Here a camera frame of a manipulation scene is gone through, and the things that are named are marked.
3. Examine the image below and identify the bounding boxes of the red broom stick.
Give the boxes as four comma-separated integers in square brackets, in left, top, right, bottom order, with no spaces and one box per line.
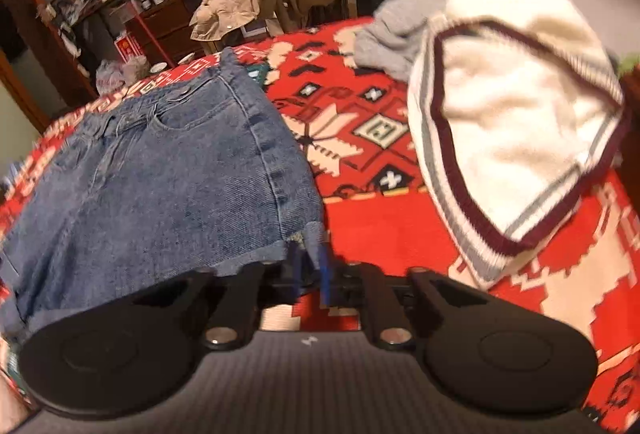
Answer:
[131,10,177,66]

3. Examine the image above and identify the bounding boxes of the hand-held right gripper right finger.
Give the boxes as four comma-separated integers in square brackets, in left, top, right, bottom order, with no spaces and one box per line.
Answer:
[316,238,496,350]

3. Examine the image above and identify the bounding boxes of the grey knit sweater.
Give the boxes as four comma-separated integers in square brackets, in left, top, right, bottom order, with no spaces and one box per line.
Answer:
[354,0,451,82]

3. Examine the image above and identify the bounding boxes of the red patterned blanket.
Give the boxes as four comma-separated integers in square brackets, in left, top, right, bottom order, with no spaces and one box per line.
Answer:
[0,16,640,434]

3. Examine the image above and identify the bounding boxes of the blue denim shorts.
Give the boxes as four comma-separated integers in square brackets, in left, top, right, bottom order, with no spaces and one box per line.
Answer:
[0,46,327,346]

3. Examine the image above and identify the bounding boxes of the brown wooden door frame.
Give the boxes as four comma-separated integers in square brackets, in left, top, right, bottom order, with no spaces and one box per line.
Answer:
[0,0,98,135]

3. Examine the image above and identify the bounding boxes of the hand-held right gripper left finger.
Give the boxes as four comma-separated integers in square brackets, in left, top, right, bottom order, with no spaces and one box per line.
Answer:
[132,244,317,350]

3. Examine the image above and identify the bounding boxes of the brown wooden drawer cabinet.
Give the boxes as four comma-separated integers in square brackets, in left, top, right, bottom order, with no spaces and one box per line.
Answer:
[125,0,221,65]

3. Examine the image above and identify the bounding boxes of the crumpled clear plastic bag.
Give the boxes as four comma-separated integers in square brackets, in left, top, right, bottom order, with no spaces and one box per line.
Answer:
[95,56,151,96]

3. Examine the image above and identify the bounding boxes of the red paper packet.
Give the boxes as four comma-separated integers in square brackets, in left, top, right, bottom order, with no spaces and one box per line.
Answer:
[114,34,142,62]

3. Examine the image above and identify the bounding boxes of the white sweater with maroon trim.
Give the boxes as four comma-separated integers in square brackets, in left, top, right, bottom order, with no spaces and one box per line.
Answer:
[407,0,632,291]

